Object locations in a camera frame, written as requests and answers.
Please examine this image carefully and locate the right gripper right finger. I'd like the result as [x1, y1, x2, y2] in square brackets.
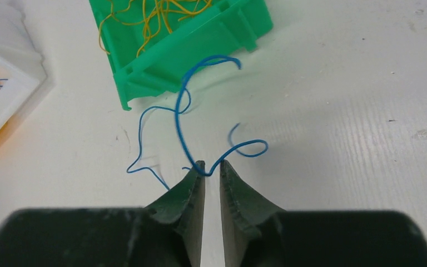
[220, 161, 427, 266]

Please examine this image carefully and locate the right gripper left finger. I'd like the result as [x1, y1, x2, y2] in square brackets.
[0, 161, 205, 266]

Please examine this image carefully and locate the green plastic bin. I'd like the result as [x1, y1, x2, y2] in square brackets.
[90, 0, 273, 111]

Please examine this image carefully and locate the white plastic bin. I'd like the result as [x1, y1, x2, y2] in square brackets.
[0, 3, 47, 129]

